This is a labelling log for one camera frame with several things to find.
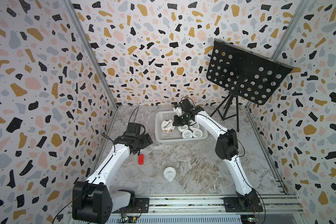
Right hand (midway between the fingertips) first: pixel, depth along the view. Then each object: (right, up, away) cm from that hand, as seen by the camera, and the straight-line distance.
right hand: (172, 124), depth 96 cm
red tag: (-20, -23, -6) cm, 31 cm away
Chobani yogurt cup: (-3, -1, +1) cm, 4 cm away
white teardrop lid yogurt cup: (-1, -27, -16) cm, 32 cm away
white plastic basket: (+2, -9, +7) cm, 12 cm away
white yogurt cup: (+7, -3, +1) cm, 8 cm away
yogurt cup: (+16, -1, +2) cm, 16 cm away
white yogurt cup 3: (+17, -6, -1) cm, 18 cm away
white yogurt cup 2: (+10, -7, -1) cm, 12 cm away
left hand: (-14, -10, -12) cm, 21 cm away
